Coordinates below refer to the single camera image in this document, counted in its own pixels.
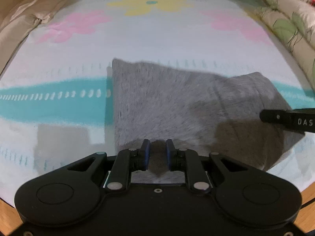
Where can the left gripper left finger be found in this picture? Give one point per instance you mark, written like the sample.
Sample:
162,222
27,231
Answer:
122,166

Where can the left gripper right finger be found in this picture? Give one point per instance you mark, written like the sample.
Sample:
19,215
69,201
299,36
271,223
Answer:
188,162

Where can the grey speckled pants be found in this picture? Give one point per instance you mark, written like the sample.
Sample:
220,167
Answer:
203,112

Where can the floral bed sheet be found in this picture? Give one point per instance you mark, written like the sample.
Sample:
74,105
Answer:
56,91

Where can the beige pillow near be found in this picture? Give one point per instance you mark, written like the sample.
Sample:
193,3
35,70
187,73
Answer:
12,35

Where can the beige pillow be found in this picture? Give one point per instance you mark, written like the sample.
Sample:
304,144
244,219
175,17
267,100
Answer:
27,7
12,35

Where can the beige pillow far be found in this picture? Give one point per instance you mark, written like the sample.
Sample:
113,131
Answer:
27,7

